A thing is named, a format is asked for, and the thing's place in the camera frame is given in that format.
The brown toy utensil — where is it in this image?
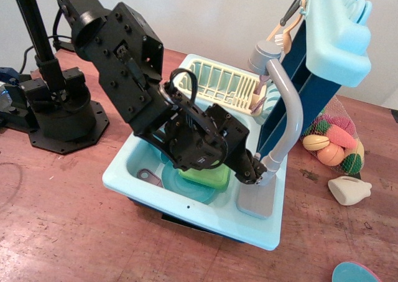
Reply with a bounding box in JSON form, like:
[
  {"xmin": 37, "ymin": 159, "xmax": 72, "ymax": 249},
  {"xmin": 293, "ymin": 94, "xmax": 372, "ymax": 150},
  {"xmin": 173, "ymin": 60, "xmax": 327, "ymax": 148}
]
[{"xmin": 137, "ymin": 168, "xmax": 163, "ymax": 187}]

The black hanging hook utensil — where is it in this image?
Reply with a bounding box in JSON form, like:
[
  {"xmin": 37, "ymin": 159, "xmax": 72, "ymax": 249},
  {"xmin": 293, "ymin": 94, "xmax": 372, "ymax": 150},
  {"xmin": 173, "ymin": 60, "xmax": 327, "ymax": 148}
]
[{"xmin": 279, "ymin": 0, "xmax": 302, "ymax": 27}]

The grey toy faucet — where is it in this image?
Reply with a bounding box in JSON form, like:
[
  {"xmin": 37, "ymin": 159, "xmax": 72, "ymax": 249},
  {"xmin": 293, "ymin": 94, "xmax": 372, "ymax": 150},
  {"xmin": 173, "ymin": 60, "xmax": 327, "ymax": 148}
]
[{"xmin": 247, "ymin": 40, "xmax": 303, "ymax": 187}]

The purple cutlery in holder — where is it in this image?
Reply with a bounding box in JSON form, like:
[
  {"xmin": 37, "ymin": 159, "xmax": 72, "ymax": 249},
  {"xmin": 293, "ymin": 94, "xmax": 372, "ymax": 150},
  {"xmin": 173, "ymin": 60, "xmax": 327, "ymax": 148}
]
[{"xmin": 250, "ymin": 75, "xmax": 269, "ymax": 115}]

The cream toy jug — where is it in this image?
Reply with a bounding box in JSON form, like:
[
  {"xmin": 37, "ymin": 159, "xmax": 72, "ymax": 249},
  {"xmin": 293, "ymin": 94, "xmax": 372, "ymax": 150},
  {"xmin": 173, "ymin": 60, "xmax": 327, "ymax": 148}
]
[{"xmin": 328, "ymin": 176, "xmax": 373, "ymax": 206}]

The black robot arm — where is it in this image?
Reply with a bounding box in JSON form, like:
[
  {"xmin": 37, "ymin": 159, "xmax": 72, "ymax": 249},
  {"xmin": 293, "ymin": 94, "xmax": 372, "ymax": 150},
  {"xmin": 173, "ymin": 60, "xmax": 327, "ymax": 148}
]
[{"xmin": 57, "ymin": 0, "xmax": 266, "ymax": 184}]

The light blue shelf top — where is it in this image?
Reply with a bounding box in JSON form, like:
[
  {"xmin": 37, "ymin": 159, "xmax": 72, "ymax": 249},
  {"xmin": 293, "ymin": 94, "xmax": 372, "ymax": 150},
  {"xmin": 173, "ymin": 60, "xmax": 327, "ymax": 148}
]
[{"xmin": 305, "ymin": 0, "xmax": 373, "ymax": 88}]

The green square plate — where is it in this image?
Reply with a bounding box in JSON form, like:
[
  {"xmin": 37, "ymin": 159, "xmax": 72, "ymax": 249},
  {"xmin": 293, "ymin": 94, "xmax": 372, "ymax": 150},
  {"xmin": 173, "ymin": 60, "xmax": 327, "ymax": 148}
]
[{"xmin": 178, "ymin": 164, "xmax": 231, "ymax": 189}]

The blue plate with pink rim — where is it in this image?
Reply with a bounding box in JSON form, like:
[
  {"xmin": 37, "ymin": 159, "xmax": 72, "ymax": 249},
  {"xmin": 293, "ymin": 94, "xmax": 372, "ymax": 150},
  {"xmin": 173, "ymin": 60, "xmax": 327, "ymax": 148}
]
[{"xmin": 331, "ymin": 261, "xmax": 381, "ymax": 282}]

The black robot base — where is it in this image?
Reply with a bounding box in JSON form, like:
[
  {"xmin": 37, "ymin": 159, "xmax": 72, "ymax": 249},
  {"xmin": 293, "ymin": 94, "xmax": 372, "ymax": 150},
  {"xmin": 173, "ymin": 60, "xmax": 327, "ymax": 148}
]
[{"xmin": 21, "ymin": 67, "xmax": 109, "ymax": 154}]

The light blue toy sink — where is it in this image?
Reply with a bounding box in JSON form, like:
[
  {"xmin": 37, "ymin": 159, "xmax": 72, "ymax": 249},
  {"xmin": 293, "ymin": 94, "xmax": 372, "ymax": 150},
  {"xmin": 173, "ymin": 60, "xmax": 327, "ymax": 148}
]
[{"xmin": 102, "ymin": 53, "xmax": 289, "ymax": 251}]

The blue black device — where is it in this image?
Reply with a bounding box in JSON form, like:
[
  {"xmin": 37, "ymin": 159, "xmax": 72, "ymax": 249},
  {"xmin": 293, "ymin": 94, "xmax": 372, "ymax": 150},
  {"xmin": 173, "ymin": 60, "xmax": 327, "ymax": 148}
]
[{"xmin": 1, "ymin": 67, "xmax": 39, "ymax": 132}]

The teal round plate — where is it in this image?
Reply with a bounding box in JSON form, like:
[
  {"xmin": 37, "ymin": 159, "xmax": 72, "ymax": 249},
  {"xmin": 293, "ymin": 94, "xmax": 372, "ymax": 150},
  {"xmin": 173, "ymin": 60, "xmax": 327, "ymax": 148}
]
[{"xmin": 161, "ymin": 162, "xmax": 218, "ymax": 204}]

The cream dish rack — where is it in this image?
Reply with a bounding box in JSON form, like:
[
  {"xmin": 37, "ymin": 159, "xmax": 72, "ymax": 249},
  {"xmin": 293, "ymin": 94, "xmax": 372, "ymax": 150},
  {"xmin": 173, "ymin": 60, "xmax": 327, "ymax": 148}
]
[{"xmin": 180, "ymin": 54, "xmax": 267, "ymax": 116}]

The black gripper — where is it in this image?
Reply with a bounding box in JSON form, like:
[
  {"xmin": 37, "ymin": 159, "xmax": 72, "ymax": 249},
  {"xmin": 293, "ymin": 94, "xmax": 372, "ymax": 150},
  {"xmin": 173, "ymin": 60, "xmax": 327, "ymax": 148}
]
[{"xmin": 146, "ymin": 68, "xmax": 267, "ymax": 184}]

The dark blue back panel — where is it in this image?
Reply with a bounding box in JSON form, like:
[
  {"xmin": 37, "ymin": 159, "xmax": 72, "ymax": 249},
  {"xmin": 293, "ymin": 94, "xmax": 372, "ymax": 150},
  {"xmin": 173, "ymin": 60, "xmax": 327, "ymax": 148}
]
[{"xmin": 257, "ymin": 22, "xmax": 341, "ymax": 161}]

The net bag of toy food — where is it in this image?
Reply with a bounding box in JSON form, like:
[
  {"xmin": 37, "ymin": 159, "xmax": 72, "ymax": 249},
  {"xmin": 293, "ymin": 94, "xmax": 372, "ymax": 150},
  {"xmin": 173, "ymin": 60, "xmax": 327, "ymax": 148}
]
[{"xmin": 301, "ymin": 97, "xmax": 364, "ymax": 176}]

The orange toy brush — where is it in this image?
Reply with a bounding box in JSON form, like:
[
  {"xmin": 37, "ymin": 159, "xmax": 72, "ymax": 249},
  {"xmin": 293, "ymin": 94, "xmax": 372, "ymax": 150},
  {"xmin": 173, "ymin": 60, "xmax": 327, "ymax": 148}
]
[{"xmin": 266, "ymin": 8, "xmax": 305, "ymax": 54}]

